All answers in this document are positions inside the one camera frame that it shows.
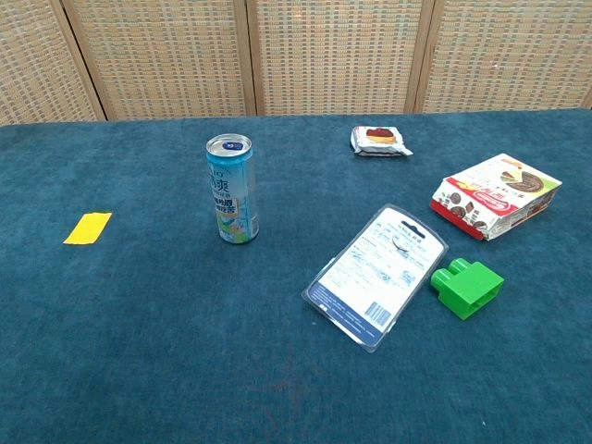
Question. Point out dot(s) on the green plastic building block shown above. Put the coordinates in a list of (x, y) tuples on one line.
[(467, 289)]

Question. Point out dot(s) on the blue carpet table cover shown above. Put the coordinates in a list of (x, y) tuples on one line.
[(139, 324)]

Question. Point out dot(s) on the yellow sticky note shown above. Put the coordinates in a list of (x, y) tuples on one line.
[(88, 228)]

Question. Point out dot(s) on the light blue drink can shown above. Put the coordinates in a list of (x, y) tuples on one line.
[(233, 194)]

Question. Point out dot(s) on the clear blister pack with card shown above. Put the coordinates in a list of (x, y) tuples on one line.
[(374, 277)]

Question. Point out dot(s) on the red white cookie box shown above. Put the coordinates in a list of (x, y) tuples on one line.
[(495, 199)]

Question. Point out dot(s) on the wrapped cake snack packet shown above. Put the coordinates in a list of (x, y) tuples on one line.
[(380, 141)]

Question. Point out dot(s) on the woven bamboo folding screen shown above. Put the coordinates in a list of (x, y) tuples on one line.
[(324, 55)]

